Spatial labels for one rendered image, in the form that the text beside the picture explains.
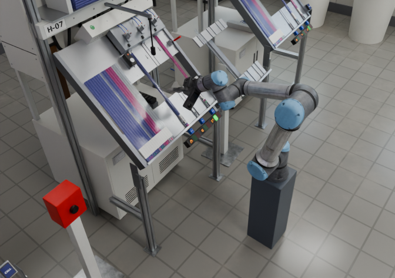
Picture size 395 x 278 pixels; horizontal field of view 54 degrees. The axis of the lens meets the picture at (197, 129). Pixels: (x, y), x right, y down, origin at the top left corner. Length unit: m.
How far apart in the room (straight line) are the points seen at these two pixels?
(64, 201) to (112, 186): 0.60
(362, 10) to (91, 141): 3.34
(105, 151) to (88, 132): 0.22
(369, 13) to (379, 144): 1.77
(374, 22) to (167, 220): 3.18
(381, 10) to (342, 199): 2.43
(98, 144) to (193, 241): 0.85
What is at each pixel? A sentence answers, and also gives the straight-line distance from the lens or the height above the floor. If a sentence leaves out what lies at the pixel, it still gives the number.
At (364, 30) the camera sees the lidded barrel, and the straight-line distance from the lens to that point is 4.77.
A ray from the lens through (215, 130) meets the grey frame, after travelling 2.56.
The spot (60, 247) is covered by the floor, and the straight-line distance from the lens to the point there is 2.69.
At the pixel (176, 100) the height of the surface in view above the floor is 0.83.
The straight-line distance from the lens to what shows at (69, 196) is 1.86.
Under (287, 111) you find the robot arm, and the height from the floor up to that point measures 1.15.
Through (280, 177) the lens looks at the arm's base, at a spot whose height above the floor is 0.58.
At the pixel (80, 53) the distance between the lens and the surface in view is 2.07.
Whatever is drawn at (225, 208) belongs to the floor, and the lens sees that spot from 2.69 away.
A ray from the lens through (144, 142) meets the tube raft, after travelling 2.01.
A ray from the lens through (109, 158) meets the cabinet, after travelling 2.25.
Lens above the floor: 2.10
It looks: 40 degrees down
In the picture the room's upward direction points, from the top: 2 degrees counter-clockwise
